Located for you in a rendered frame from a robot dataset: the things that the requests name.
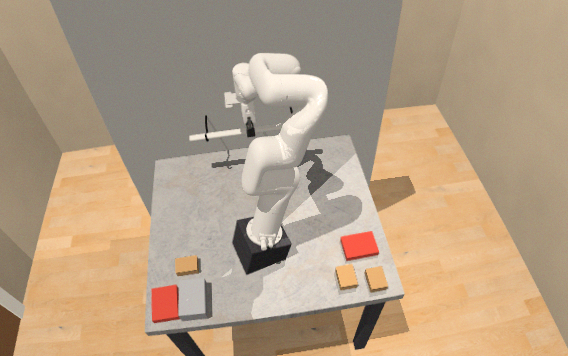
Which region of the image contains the red rectangular block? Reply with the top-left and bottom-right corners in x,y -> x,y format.
341,231 -> 379,261
152,285 -> 180,323

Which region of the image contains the tan flat block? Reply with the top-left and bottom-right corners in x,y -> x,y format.
175,255 -> 199,276
335,264 -> 358,290
365,266 -> 388,293

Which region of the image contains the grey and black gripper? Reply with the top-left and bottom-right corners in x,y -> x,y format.
241,98 -> 257,137

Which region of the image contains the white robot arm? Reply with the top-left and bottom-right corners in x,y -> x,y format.
225,53 -> 328,250

